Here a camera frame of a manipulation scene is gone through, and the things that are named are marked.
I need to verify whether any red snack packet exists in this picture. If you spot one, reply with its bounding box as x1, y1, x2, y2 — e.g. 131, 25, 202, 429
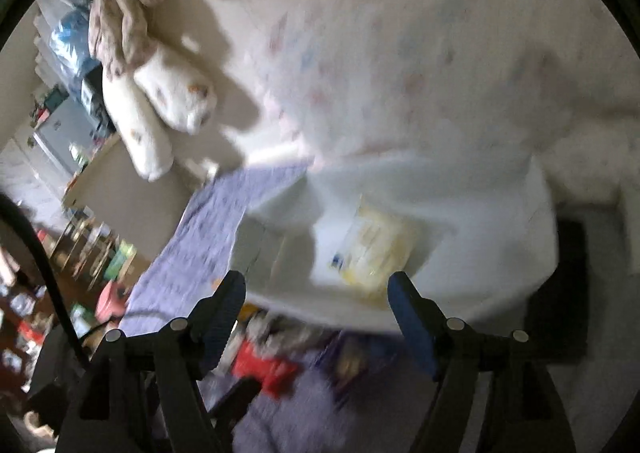
231, 340, 300, 399

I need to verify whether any black cable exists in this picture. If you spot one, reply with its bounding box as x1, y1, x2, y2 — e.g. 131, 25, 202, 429
0, 192, 91, 374

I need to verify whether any purple fuzzy blanket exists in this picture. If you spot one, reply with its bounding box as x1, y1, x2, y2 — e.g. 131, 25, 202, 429
122, 166, 405, 452

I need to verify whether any cheese cake plastic package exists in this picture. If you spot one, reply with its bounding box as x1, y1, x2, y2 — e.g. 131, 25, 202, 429
330, 199, 419, 299

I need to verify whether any beige bedside cabinet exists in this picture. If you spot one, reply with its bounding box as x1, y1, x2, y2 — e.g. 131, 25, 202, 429
62, 135, 193, 260

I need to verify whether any cream fleece pajamas hanging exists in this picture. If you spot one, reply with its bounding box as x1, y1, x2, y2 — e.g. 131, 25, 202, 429
88, 0, 217, 182

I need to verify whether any pink plastic stool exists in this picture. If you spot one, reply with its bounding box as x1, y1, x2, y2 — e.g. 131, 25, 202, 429
94, 281, 130, 323

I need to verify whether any floral white pillow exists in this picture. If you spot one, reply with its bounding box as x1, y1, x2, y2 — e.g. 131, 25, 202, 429
247, 0, 639, 158

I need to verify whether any brown wooden shelf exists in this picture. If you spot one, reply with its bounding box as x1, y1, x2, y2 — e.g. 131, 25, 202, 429
1, 232, 56, 402

